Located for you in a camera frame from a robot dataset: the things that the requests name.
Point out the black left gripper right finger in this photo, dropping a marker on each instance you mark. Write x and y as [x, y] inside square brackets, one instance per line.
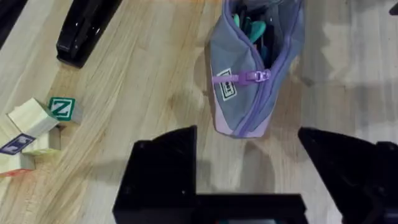
[348, 168]

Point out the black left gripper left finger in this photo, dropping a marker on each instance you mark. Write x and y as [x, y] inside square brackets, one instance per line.
[161, 174]

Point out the grey and purple zip bag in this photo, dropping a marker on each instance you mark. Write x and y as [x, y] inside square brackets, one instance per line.
[245, 90]

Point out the heap of wooden letter blocks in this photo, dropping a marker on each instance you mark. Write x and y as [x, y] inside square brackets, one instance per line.
[34, 130]

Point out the black stapler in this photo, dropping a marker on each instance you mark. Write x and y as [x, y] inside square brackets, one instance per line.
[82, 29]

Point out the black flat object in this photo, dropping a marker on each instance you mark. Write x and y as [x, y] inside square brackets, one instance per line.
[9, 15]

